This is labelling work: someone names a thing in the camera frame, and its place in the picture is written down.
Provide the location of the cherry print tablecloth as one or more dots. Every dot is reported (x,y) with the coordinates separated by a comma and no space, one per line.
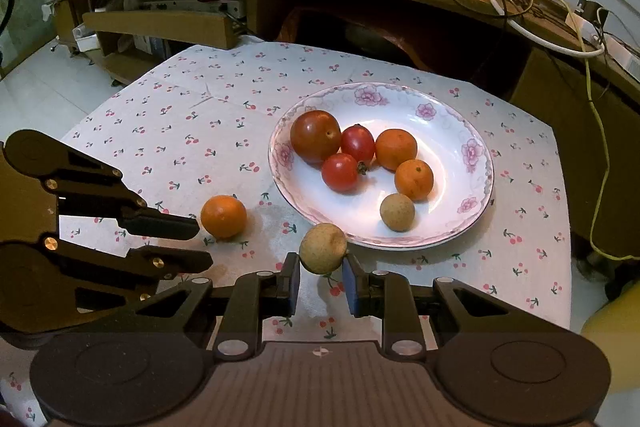
(200,132)

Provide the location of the small red tomato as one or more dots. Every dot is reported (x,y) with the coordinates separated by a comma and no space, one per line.
(359,143)

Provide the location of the white power strip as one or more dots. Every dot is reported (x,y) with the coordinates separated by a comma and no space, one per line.
(625,59)
(585,31)

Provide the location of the silver media player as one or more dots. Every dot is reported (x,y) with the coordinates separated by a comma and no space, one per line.
(190,6)

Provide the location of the white floral plate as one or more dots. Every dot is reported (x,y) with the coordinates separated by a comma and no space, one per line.
(440,167)

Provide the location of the black plug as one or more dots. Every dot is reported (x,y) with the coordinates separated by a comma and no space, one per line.
(590,9)

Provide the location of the yellow plastic object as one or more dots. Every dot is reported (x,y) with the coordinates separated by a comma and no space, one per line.
(612,332)

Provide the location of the red tomato with stem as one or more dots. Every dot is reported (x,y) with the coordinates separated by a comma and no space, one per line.
(339,173)

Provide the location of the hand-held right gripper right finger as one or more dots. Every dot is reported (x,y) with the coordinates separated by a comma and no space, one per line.
(352,287)

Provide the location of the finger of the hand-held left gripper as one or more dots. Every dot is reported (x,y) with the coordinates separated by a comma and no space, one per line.
(175,261)
(165,226)

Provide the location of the small brown round fruit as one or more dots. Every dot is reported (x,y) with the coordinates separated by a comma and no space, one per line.
(397,212)
(322,248)

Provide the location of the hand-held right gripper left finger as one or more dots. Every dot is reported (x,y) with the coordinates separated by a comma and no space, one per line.
(295,282)

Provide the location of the large dark red tomato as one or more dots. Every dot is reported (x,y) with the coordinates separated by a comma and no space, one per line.
(315,136)

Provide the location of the small orange tangerine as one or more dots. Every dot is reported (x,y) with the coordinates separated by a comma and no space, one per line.
(414,179)
(396,149)
(223,217)

